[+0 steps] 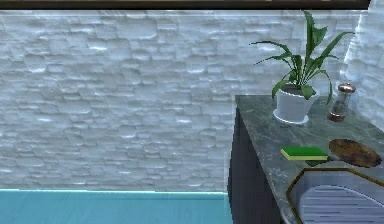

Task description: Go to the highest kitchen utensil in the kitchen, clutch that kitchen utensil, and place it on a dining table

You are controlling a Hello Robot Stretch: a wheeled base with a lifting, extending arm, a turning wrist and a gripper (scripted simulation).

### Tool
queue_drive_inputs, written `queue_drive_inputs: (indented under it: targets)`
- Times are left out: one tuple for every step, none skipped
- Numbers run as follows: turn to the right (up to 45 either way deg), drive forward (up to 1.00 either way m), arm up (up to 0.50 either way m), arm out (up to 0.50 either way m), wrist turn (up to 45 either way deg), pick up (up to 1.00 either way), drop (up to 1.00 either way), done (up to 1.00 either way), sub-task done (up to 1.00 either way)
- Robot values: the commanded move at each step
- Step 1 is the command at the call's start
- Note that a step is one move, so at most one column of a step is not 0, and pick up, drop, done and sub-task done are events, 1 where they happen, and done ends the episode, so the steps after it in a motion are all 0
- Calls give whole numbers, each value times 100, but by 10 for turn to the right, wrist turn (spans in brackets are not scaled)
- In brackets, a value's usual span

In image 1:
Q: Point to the grey sink with brass rim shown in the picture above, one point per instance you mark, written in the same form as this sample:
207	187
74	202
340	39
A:
340	200

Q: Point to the brown round wooden plate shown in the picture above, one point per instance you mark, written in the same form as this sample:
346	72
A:
355	152

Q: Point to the copper glass pepper mill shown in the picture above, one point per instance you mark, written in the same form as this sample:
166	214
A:
340	101

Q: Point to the green house plant white pot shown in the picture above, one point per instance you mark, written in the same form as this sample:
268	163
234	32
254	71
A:
293	103

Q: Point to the dark cabinet green marble worktop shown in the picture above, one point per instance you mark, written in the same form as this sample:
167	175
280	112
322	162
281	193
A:
263	146

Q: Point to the dark wooden wall shelf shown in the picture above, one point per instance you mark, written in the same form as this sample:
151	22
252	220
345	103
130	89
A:
183	4

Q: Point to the green yellow sponge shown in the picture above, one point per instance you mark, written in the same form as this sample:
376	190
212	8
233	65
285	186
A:
303	152

